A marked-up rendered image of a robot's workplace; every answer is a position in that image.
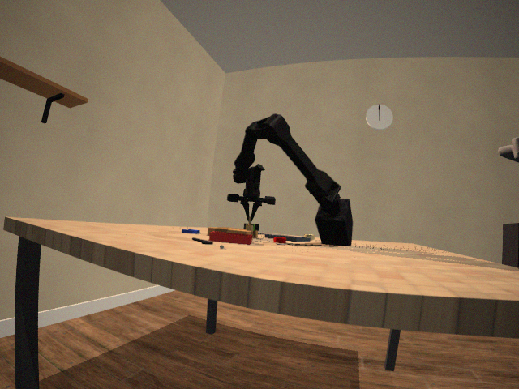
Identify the red tray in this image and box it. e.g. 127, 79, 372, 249
209, 232, 252, 245

